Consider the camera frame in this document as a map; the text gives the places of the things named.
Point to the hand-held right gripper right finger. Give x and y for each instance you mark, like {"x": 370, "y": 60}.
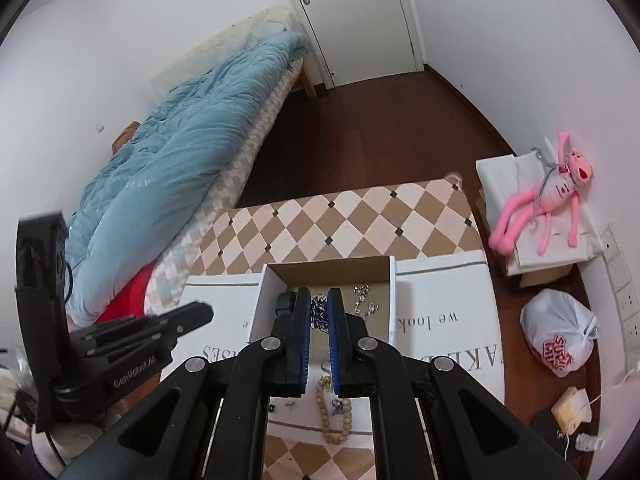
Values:
{"x": 336, "y": 340}

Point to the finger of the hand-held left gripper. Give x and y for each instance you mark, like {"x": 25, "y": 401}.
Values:
{"x": 180, "y": 317}

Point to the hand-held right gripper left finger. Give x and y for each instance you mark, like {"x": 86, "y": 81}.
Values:
{"x": 302, "y": 340}

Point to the white cardboard box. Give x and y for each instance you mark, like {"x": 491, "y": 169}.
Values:
{"x": 325, "y": 272}

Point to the silver earrings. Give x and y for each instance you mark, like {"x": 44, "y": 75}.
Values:
{"x": 364, "y": 301}

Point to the red cloth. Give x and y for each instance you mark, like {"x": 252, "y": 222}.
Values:
{"x": 127, "y": 297}

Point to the white printed flat carton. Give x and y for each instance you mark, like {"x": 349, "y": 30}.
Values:
{"x": 440, "y": 310}

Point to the checkered table cover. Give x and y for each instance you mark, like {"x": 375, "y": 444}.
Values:
{"x": 350, "y": 220}

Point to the white round object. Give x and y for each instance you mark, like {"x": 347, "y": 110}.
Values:
{"x": 55, "y": 442}

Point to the light blue quilt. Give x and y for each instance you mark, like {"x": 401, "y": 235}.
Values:
{"x": 185, "y": 160}

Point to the brown wooden headboard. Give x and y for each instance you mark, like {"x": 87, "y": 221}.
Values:
{"x": 125, "y": 135}

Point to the bed with checkered sheet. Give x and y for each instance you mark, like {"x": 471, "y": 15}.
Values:
{"x": 250, "y": 140}

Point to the white plastic bag red print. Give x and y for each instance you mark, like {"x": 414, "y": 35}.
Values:
{"x": 555, "y": 330}

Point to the yellowish crumpled packet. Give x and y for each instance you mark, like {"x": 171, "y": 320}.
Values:
{"x": 570, "y": 407}

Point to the pink plush toy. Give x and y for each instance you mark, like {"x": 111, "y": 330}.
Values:
{"x": 555, "y": 192}

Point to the white charger plug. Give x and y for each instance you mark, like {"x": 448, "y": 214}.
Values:
{"x": 590, "y": 442}

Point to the white door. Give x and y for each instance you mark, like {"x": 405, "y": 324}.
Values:
{"x": 355, "y": 15}

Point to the white wall socket panel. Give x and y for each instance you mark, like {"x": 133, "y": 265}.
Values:
{"x": 622, "y": 280}

